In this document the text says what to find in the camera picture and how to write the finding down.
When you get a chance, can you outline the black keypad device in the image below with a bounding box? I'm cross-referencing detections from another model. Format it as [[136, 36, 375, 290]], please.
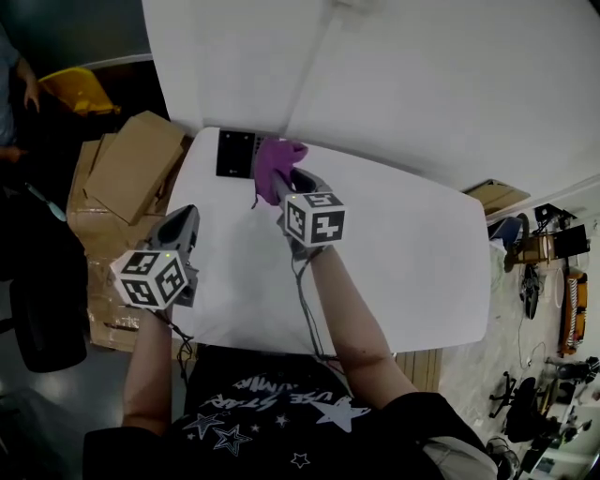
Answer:
[[215, 129, 263, 179]]

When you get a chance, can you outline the black cable bundle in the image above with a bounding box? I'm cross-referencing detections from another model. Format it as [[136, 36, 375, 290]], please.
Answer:
[[518, 262, 543, 320]]

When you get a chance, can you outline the wooden slat panel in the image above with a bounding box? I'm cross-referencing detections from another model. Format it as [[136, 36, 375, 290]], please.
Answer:
[[396, 349, 444, 393]]

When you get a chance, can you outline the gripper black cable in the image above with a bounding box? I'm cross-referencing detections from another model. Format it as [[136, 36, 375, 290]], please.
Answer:
[[291, 247, 348, 376], [154, 308, 196, 390]]

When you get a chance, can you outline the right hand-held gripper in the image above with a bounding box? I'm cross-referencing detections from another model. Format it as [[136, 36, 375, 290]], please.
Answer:
[[271, 167, 347, 259]]

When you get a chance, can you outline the black swivel chair with castors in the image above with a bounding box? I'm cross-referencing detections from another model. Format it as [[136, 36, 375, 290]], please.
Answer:
[[489, 369, 563, 444]]

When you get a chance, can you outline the purple cloth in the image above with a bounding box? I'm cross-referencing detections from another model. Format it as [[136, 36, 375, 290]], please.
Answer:
[[250, 137, 310, 211]]

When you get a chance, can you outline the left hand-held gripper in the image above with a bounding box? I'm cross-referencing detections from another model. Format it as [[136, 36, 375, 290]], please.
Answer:
[[111, 204, 201, 311]]

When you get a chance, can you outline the black monitor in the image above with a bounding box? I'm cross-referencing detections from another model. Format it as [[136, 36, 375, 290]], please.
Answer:
[[552, 223, 590, 258]]

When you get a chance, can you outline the yellow bin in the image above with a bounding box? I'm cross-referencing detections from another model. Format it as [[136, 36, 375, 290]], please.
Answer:
[[37, 67, 122, 117]]

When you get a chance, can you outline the person's right forearm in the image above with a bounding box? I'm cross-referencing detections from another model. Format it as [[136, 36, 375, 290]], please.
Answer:
[[309, 243, 421, 413]]

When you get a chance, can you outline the flat brown cardboard box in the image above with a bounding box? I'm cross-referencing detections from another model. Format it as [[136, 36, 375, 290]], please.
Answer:
[[82, 111, 187, 225]]

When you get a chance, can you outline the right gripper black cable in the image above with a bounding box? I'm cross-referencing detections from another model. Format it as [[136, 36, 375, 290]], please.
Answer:
[[291, 247, 348, 376]]

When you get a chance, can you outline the teal lanyard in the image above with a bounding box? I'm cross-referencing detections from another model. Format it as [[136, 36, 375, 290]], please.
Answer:
[[25, 182, 69, 222]]

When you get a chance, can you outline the blue chair with black frame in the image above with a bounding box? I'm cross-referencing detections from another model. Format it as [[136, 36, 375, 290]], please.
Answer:
[[487, 216, 524, 249]]

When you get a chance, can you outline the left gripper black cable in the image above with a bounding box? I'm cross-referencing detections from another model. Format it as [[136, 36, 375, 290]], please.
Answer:
[[154, 308, 196, 390]]

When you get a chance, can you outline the small wooden frame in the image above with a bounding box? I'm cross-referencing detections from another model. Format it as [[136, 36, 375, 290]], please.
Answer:
[[515, 233, 568, 263]]

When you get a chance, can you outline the person's black star-print shirt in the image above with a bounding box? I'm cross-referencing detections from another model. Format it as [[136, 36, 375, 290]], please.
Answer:
[[82, 344, 498, 480]]

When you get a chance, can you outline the brown cardboard sheet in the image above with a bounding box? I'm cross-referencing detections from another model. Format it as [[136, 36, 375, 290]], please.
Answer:
[[461, 177, 532, 217]]

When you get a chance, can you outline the black office chair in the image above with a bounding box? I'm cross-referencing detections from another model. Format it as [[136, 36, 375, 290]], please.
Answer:
[[0, 187, 90, 374]]

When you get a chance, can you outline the person's left forearm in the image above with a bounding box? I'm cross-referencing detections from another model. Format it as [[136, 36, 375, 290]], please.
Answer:
[[122, 308, 177, 437]]

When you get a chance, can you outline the crumpled brown cardboard box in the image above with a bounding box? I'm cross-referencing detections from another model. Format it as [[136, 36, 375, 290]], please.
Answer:
[[65, 133, 193, 263]]

